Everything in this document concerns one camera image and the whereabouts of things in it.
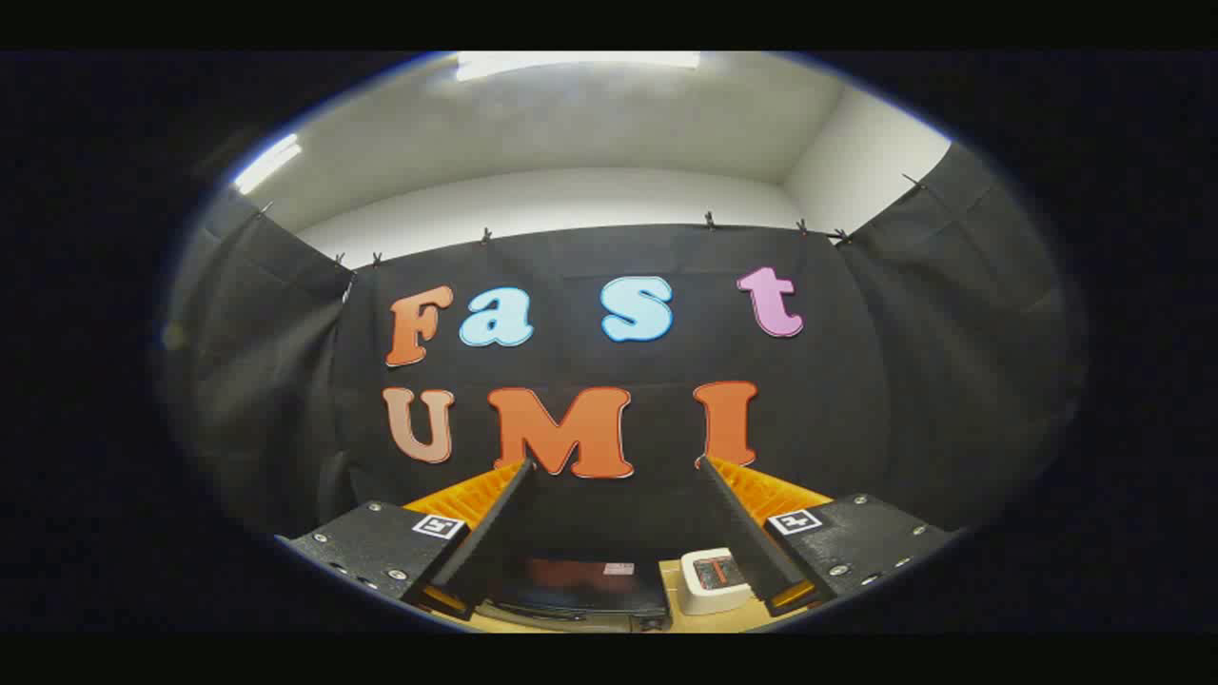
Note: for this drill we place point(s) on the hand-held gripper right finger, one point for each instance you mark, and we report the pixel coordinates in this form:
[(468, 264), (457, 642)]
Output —
[(742, 533)]

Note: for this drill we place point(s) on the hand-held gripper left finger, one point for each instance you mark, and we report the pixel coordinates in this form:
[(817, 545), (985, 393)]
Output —
[(495, 533)]

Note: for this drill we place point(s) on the black toaster oven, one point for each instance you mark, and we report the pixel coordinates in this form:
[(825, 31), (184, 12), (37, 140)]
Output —
[(571, 590)]

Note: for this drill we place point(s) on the white pop-up toaster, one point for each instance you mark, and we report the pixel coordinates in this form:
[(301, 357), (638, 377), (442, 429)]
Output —
[(699, 595)]

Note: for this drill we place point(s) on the black backdrop cloth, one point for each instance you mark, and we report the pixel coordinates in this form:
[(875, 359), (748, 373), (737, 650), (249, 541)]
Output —
[(571, 257)]

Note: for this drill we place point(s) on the row of black cloth clips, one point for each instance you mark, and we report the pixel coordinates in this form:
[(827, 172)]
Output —
[(709, 221)]

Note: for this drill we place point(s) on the long ceiling light panel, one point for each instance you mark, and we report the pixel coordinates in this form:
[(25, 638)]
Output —
[(268, 162)]

